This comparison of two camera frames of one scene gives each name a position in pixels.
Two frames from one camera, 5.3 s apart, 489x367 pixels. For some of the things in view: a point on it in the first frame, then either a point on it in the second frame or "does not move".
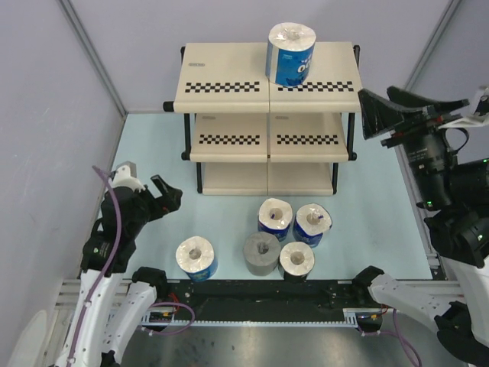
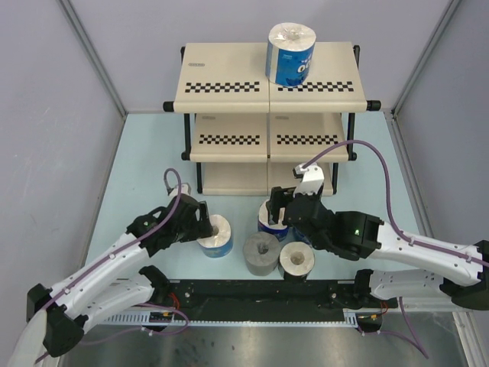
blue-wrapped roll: x=196 y=257 → x=220 y=244
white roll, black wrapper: x=296 y=261 does not move
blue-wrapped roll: x=289 y=53 does not move
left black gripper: x=170 y=200 → x=201 y=228
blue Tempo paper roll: x=275 y=215 does not move
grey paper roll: x=261 y=253 does not move
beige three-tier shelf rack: x=250 y=137 does not move
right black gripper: x=377 y=113 → x=279 y=198
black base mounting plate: x=263 y=300 does not move
